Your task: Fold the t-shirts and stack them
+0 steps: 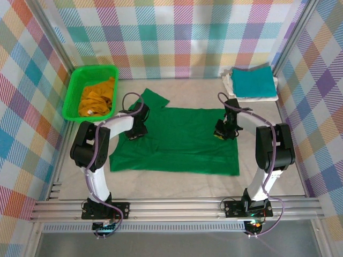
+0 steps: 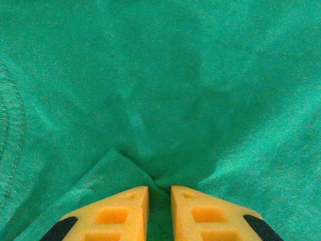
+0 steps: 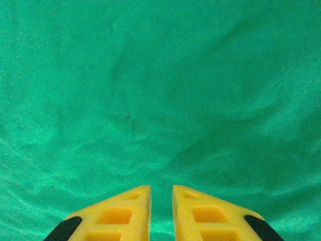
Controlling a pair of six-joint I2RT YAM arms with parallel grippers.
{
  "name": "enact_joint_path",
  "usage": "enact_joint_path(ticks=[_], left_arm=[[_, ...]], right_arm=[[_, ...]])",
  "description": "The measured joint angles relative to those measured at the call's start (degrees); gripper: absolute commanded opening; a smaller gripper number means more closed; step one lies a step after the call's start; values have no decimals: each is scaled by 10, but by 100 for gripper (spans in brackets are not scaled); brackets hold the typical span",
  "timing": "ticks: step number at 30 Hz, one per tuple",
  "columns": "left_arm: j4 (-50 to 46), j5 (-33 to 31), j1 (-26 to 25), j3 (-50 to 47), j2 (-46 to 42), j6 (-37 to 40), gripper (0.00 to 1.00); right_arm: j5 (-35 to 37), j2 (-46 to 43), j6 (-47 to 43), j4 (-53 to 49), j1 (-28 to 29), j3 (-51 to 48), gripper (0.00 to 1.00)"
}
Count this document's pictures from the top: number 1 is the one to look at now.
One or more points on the green t-shirt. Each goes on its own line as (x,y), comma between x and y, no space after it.
(182,142)

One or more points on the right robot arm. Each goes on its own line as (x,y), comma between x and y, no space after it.
(276,150)

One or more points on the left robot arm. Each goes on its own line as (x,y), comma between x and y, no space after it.
(88,144)

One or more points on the white folded t-shirt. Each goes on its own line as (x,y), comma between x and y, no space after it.
(252,99)

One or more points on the teal folded t-shirt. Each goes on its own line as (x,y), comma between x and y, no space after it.
(253,83)

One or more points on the yellow t-shirt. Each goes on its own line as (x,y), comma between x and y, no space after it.
(93,103)

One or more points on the grey folded t-shirt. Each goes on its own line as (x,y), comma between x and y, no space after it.
(261,66)

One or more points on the green plastic basket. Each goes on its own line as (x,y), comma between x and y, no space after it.
(70,107)

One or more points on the right controller board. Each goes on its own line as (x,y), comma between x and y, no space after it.
(254,226)

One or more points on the controller board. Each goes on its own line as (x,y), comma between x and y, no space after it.
(254,226)
(103,227)

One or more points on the left controller board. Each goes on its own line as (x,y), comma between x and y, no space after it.
(103,227)

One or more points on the aluminium side rail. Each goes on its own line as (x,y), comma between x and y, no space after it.
(57,171)
(282,115)

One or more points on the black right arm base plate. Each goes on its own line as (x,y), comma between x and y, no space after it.
(233,208)

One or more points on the aluminium mounting rail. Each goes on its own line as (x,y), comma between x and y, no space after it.
(174,210)

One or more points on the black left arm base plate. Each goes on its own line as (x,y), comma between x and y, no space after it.
(123,208)

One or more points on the aluminium frame post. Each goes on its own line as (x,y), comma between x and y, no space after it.
(294,34)
(51,37)

